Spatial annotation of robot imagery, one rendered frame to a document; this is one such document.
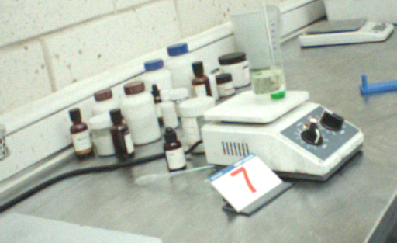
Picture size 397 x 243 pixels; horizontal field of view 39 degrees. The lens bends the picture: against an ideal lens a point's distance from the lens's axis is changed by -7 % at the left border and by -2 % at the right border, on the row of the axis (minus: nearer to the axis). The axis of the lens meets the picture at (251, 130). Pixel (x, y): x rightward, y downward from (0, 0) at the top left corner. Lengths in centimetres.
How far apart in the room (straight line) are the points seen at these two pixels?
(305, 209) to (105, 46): 69
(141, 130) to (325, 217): 48
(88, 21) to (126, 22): 11
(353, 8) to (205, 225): 133
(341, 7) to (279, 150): 121
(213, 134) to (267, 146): 9
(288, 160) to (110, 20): 63
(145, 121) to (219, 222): 39
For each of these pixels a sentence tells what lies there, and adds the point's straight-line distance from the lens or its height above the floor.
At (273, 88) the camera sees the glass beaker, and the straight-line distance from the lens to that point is 82.
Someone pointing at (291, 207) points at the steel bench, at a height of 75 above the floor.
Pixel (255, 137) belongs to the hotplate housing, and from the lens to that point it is 79.
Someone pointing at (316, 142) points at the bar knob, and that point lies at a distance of 78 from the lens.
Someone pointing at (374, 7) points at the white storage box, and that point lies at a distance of 191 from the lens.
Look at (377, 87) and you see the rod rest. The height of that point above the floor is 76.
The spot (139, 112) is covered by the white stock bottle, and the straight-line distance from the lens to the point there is 105.
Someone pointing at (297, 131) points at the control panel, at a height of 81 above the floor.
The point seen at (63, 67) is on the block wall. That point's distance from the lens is 117.
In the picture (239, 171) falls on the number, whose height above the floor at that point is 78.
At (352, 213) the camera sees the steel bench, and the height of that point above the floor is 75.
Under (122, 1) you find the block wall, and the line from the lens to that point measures 131.
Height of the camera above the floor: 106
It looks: 18 degrees down
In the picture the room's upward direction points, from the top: 10 degrees counter-clockwise
